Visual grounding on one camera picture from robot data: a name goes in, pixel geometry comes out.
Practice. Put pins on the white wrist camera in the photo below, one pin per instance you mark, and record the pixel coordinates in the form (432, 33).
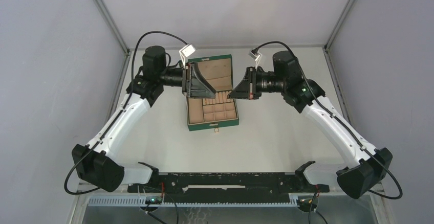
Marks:
(185, 52)
(257, 56)

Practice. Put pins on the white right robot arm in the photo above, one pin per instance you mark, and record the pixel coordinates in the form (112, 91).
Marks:
(363, 166)

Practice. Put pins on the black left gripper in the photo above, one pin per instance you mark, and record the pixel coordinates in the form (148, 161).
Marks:
(196, 86)

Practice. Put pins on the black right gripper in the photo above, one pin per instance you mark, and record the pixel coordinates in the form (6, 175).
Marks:
(247, 89)

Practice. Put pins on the white slotted cable duct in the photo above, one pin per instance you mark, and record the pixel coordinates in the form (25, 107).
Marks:
(156, 201)

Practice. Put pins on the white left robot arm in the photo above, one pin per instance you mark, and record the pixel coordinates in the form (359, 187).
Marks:
(95, 162)

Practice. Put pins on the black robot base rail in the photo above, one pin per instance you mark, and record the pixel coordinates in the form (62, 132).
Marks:
(229, 186)

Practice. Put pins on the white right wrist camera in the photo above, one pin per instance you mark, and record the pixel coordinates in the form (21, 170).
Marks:
(257, 56)

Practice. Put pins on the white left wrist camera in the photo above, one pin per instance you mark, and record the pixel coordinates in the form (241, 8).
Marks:
(185, 52)

